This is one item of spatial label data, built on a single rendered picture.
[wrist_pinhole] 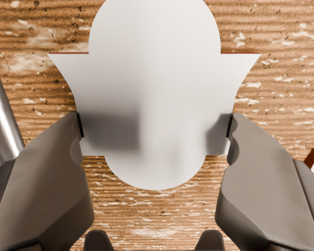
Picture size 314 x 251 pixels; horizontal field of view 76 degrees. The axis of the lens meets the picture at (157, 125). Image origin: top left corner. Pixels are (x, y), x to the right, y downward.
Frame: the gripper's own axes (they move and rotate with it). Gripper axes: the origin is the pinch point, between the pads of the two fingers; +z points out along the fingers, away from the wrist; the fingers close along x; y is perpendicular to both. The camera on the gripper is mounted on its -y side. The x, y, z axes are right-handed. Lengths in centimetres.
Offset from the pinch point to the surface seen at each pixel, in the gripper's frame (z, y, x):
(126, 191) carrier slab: 0.4, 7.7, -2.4
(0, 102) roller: 2.7, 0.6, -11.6
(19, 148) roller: 2.5, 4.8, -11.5
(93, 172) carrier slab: 0.5, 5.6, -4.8
